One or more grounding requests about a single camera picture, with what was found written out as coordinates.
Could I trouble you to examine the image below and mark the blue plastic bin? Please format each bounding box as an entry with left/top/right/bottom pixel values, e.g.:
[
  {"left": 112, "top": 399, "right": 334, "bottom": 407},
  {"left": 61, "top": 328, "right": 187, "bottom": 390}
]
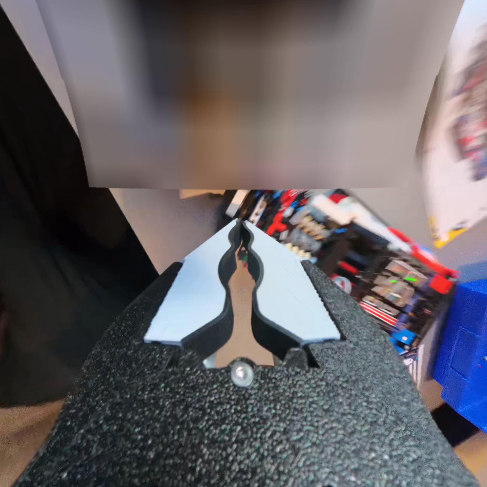
[{"left": 430, "top": 280, "right": 487, "bottom": 432}]

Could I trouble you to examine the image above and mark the brick-built toy race car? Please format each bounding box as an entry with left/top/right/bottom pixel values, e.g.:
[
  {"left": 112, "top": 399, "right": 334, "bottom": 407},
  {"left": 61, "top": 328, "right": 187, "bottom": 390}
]
[{"left": 224, "top": 189, "right": 461, "bottom": 354}]

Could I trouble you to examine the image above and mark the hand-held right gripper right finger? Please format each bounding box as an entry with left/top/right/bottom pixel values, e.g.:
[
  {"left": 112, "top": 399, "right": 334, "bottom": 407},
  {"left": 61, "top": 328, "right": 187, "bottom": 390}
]
[{"left": 242, "top": 220, "right": 341, "bottom": 347}]

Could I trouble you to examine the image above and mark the open instruction booklet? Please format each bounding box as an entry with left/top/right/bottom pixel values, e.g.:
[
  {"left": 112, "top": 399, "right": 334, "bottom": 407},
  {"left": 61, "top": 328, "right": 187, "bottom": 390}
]
[{"left": 416, "top": 23, "right": 487, "bottom": 248}]

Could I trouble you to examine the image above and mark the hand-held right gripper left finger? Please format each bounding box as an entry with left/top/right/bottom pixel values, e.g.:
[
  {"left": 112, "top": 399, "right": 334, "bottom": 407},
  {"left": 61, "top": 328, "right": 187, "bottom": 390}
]
[{"left": 144, "top": 219, "right": 242, "bottom": 349}]

